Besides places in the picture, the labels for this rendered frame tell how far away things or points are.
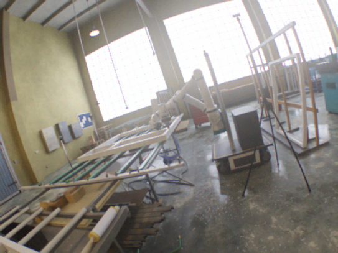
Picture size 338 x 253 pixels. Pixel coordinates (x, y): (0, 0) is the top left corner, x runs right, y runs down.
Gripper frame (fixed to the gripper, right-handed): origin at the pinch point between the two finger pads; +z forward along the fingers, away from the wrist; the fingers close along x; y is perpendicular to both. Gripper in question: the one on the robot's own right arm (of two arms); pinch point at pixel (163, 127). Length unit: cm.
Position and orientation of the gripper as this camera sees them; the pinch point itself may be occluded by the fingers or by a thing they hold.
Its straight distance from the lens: 274.9
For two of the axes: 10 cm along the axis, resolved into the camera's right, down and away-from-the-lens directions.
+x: 1.1, -9.7, -2.3
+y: -7.3, 0.8, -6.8
